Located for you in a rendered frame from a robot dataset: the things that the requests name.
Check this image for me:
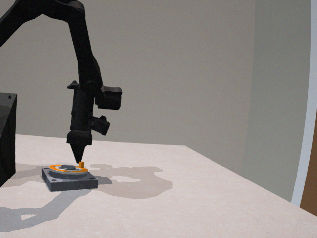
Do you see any orange round plate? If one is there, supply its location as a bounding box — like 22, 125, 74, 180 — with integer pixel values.
49, 162, 88, 175

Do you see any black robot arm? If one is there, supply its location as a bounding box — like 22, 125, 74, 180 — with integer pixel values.
0, 0, 122, 135

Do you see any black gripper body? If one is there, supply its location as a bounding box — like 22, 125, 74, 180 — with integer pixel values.
66, 106, 93, 145

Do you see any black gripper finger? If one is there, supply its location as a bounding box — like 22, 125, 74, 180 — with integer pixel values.
70, 144, 86, 164

